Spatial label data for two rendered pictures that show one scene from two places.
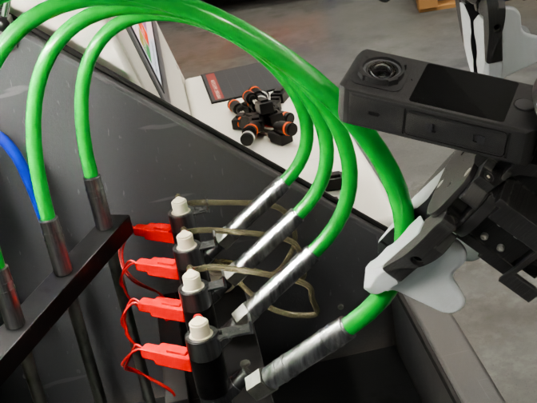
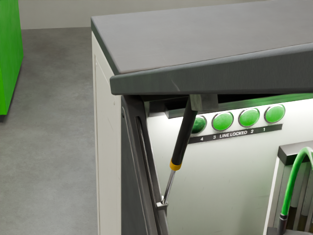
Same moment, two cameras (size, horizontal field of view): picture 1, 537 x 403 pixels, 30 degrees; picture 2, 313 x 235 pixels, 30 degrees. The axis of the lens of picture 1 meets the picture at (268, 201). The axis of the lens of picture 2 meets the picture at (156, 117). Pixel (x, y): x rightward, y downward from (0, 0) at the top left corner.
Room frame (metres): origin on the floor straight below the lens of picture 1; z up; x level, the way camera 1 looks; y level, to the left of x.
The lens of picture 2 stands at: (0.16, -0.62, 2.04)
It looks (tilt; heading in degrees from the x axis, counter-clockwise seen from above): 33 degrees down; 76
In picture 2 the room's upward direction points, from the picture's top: 2 degrees clockwise
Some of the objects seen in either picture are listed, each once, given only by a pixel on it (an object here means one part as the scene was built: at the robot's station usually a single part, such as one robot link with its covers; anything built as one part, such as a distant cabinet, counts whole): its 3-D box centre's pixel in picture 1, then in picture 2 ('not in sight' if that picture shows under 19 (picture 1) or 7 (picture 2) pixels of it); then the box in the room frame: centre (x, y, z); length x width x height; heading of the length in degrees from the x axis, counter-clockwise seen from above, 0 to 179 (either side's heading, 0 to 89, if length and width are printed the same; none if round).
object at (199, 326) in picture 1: (200, 334); not in sight; (0.70, 0.07, 1.10); 0.02 x 0.02 x 0.03
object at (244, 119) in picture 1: (264, 109); not in sight; (1.45, -0.02, 1.01); 0.23 x 0.11 x 0.06; 4
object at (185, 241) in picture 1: (186, 246); not in sight; (0.86, 0.09, 1.10); 0.02 x 0.02 x 0.03
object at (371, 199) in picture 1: (272, 141); not in sight; (1.41, -0.02, 0.97); 0.70 x 0.22 x 0.03; 4
